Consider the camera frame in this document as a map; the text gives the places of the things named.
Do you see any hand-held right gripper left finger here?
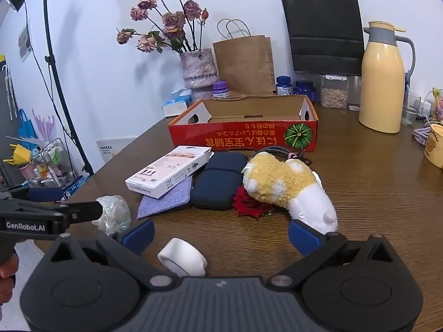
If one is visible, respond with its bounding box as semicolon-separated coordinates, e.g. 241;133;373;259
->
45;219;181;289

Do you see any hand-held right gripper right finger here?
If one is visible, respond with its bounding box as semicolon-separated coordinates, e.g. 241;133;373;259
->
270;219;398;289

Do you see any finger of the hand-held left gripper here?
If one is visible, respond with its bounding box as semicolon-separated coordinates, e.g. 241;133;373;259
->
67;201;104;224
0;186;66;203

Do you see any bubble wrap bundle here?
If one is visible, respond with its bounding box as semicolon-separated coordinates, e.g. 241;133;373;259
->
92;195;132;236

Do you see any purple cloth pouch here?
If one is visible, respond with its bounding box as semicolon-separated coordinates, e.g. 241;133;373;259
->
136;175;194;220

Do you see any white plastic cap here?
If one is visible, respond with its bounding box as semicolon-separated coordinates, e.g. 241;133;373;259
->
157;238;208;277

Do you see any yellow and white plush toy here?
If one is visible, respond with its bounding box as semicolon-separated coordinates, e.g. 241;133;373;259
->
241;153;339;235

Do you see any red fabric rose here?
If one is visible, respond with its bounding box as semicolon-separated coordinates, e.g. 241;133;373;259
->
233;186;277;219

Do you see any white printed carton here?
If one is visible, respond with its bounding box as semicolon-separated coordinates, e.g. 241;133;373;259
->
125;145;212;199

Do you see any navy zip case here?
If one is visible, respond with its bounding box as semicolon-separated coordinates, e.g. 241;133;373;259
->
190;152;248;210

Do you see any braided black and white cable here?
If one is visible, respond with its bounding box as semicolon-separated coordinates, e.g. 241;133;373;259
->
251;147;312;167

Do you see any red cardboard box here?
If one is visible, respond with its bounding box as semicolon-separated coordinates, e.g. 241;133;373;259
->
168;94;319;153

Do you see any person's left hand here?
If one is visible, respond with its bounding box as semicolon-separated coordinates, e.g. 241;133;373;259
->
0;250;19;307

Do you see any blue tote bag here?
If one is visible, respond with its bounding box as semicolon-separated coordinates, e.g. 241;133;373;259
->
17;109;38;142

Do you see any purple coral ornament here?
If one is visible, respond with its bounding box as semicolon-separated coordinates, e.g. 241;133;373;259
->
32;108;56;142

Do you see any tissue box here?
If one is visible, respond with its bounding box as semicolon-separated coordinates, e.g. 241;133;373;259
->
161;89;192;117

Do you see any black light stand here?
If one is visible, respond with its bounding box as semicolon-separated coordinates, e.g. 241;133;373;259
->
0;0;95;177

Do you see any clear seed container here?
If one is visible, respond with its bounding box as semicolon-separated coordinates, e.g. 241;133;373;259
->
318;74;349;109

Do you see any blue lid bottle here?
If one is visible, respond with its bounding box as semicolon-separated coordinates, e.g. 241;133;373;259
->
293;80;316;102
276;75;293;96

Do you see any yellow bear mug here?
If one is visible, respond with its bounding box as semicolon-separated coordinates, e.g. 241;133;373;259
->
424;123;443;169

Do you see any drinking glass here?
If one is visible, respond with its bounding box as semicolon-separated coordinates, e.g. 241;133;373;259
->
401;92;422;127

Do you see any purple lid bottle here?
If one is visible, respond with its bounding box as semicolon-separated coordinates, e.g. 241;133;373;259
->
212;81;231;100

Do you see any yellow thermos jug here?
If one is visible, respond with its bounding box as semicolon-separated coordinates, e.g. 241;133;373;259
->
358;21;416;134

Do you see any purple mottled vase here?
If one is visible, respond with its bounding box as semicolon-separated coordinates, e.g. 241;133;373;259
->
179;48;219;102

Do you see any brown paper bag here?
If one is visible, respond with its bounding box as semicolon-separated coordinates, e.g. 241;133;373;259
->
212;19;275;96

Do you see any clear pouch with pink toy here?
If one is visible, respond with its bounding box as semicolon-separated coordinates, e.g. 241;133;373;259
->
423;87;443;125

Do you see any dried rose bouquet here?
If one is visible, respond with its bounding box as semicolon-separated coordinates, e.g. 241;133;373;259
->
116;0;210;56

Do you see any black paper bag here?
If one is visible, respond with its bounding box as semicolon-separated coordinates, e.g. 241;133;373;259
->
280;0;365;77

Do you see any metal wire rack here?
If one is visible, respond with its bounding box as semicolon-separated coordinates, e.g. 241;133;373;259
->
28;138;78;189

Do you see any wall picture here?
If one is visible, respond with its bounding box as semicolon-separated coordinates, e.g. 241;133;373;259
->
17;24;33;63

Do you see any white charger with cables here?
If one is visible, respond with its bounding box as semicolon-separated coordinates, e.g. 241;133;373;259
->
413;126;431;144

